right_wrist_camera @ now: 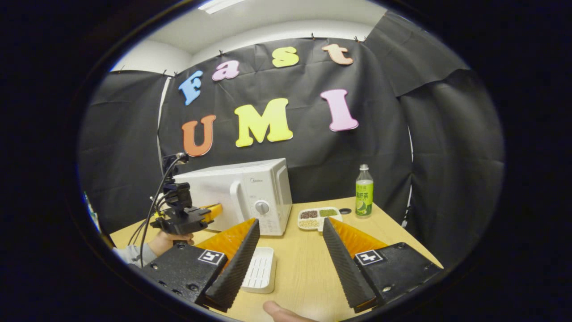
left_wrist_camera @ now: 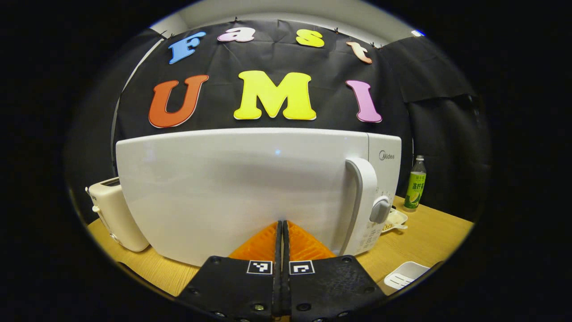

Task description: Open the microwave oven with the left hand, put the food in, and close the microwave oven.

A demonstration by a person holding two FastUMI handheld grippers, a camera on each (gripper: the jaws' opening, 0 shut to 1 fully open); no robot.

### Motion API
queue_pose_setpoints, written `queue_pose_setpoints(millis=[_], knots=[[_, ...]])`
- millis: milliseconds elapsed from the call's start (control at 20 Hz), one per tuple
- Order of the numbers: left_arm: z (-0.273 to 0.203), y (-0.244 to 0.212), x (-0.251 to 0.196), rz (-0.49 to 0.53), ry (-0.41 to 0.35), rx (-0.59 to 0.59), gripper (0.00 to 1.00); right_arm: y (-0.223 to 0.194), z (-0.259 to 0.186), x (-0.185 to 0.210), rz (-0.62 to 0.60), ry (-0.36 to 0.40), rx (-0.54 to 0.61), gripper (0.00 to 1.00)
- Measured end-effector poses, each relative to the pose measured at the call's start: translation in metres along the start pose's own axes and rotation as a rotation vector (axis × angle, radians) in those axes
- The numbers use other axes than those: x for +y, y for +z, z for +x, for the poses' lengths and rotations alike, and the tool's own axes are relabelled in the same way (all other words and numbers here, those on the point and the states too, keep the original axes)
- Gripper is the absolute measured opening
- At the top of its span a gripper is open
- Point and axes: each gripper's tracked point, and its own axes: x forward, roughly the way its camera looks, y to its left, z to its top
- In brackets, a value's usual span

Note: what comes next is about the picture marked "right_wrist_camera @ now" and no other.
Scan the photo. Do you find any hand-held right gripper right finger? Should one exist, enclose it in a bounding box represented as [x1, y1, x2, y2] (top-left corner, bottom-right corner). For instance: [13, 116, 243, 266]
[322, 217, 444, 314]

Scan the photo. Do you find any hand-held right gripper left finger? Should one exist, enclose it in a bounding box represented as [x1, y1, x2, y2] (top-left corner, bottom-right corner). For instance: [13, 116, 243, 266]
[142, 218, 261, 313]

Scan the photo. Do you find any white microwave oven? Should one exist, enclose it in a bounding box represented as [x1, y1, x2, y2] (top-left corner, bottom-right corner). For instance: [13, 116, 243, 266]
[173, 158, 293, 237]

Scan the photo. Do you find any white rectangular dish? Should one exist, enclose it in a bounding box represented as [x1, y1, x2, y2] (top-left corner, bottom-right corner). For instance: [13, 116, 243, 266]
[240, 246, 277, 294]

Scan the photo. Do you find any divided snack tray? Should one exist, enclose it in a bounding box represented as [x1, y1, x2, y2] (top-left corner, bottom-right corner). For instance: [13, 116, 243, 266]
[298, 207, 343, 233]

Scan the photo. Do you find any green drink bottle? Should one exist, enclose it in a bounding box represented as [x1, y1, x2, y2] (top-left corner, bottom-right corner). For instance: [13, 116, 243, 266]
[355, 164, 374, 219]

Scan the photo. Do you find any ceiling light panel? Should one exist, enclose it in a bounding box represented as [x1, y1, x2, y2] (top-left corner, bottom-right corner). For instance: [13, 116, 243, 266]
[198, 0, 246, 15]

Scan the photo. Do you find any black cable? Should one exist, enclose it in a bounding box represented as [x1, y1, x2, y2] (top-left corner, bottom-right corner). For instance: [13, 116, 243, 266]
[129, 154, 188, 268]

